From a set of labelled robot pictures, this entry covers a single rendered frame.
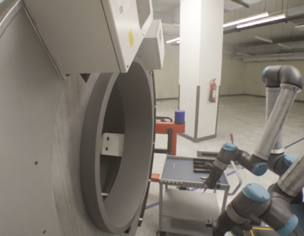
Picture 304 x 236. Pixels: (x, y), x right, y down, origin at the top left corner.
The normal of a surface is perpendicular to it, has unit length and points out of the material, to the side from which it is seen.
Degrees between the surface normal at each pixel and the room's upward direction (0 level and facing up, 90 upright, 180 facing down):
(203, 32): 90
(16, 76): 90
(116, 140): 63
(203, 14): 90
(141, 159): 49
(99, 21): 125
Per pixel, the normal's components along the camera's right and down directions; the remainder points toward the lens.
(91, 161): -0.19, -0.01
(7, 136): 0.98, 0.04
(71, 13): -0.17, 0.74
